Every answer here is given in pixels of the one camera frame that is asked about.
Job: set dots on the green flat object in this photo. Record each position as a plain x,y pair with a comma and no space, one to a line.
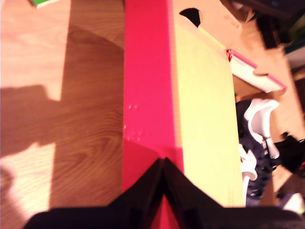
44,2

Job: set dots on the dark furniture piece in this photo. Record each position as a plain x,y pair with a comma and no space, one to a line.
274,16

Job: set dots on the red Nike shoebox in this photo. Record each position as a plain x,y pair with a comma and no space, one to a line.
147,83

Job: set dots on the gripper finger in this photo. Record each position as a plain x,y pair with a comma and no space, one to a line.
186,193
143,190

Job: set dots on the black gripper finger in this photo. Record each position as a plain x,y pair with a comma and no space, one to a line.
291,152

